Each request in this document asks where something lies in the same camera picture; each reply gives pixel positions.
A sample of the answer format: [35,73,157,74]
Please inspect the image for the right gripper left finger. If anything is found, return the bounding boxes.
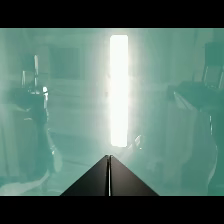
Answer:
[60,154,110,197]

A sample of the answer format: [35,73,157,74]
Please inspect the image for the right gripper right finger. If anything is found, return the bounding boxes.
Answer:
[110,154,160,197]

